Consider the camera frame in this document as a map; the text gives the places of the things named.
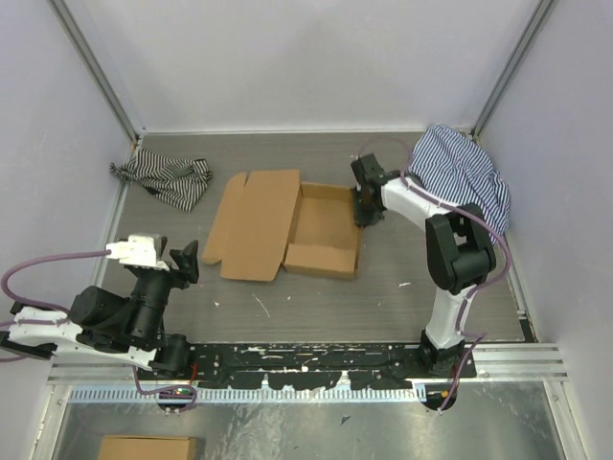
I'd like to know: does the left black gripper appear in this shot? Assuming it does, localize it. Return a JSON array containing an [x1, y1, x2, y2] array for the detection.
[[128, 241, 201, 347]]

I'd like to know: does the brown cardboard box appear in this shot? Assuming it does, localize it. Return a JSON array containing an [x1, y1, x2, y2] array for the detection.
[[201, 170, 362, 283]]

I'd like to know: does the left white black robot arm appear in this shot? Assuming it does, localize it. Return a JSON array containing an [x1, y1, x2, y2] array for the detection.
[[1, 234, 199, 380]]

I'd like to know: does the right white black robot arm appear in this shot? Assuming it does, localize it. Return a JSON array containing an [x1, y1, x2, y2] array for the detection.
[[351, 153, 496, 379]]

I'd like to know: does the small cardboard box foreground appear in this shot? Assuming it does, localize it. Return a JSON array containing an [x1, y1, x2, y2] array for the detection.
[[98, 435, 198, 460]]

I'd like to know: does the black white striped cloth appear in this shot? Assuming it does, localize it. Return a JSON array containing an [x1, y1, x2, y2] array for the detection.
[[109, 148, 213, 213]]

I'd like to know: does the blue white striped cloth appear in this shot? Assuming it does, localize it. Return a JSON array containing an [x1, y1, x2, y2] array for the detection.
[[406, 125, 511, 235]]

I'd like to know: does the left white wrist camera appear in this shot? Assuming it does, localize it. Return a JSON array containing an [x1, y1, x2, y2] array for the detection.
[[105, 233, 170, 271]]

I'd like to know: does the left aluminium frame post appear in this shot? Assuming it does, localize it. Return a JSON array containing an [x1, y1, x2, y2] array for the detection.
[[48, 0, 145, 144]]

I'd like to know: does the aluminium frame post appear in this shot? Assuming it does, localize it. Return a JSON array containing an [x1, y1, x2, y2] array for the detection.
[[469, 0, 557, 141], [48, 0, 145, 144]]

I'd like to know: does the right aluminium frame post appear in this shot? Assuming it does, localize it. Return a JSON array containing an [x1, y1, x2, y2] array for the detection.
[[469, 0, 557, 141]]

